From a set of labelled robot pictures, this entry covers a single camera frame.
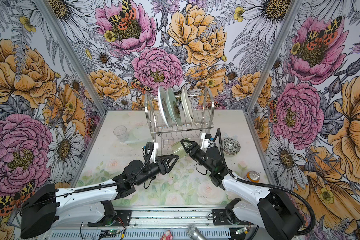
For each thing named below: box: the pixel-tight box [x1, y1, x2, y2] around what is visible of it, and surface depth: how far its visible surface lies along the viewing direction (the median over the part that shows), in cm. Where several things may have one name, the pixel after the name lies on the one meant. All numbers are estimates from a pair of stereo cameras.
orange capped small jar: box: [244, 170, 261, 183], surface depth 79 cm
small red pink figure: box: [160, 230, 173, 240], surface depth 69 cm
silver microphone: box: [186, 224, 208, 240], surface depth 69 cm
